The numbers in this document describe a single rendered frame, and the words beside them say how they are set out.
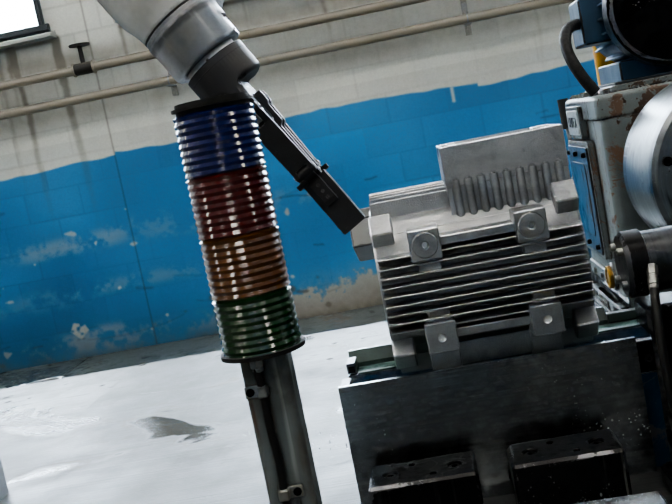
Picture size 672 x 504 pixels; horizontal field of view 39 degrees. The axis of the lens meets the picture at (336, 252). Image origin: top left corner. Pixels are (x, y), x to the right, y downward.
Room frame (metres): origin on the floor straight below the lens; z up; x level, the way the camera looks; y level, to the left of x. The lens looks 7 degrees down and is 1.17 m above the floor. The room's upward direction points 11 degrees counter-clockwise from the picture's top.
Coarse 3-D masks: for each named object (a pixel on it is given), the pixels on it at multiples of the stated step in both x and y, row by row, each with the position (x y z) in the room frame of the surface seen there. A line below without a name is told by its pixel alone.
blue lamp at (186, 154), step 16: (208, 112) 0.67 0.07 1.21; (224, 112) 0.67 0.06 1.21; (240, 112) 0.68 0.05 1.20; (176, 128) 0.69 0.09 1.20; (192, 128) 0.67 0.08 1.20; (208, 128) 0.67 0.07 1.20; (224, 128) 0.67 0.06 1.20; (240, 128) 0.67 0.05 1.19; (256, 128) 0.69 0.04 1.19; (192, 144) 0.67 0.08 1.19; (208, 144) 0.67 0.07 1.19; (224, 144) 0.67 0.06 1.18; (240, 144) 0.67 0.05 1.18; (256, 144) 0.69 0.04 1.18; (192, 160) 0.68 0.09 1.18; (208, 160) 0.67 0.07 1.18; (224, 160) 0.67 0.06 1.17; (240, 160) 0.67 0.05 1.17; (256, 160) 0.68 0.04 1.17; (192, 176) 0.68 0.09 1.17
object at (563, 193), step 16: (560, 192) 0.90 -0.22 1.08; (576, 192) 0.90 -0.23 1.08; (560, 208) 0.90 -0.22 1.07; (576, 208) 0.90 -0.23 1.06; (384, 224) 0.92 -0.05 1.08; (384, 240) 0.92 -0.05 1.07; (576, 320) 0.90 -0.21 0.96; (592, 320) 0.89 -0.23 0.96; (576, 336) 0.91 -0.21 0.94; (400, 352) 0.91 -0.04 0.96; (416, 352) 0.93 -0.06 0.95; (400, 368) 0.93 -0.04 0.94
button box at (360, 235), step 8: (368, 208) 1.22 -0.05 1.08; (368, 216) 1.22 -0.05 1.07; (360, 224) 1.21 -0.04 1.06; (368, 224) 1.21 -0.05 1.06; (352, 232) 1.21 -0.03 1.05; (360, 232) 1.21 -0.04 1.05; (368, 232) 1.21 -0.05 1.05; (352, 240) 1.21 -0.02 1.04; (360, 240) 1.21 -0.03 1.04; (368, 240) 1.20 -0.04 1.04; (360, 248) 1.21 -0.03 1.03; (368, 248) 1.22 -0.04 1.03; (360, 256) 1.24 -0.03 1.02; (368, 256) 1.25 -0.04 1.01
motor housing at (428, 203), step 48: (384, 192) 0.99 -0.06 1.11; (432, 192) 0.94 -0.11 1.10; (480, 240) 0.90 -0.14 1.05; (576, 240) 0.89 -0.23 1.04; (384, 288) 0.90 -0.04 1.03; (432, 288) 0.90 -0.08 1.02; (480, 288) 0.90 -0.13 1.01; (528, 288) 0.90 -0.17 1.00; (576, 288) 0.89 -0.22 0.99; (480, 336) 0.93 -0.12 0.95; (528, 336) 0.93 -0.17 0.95
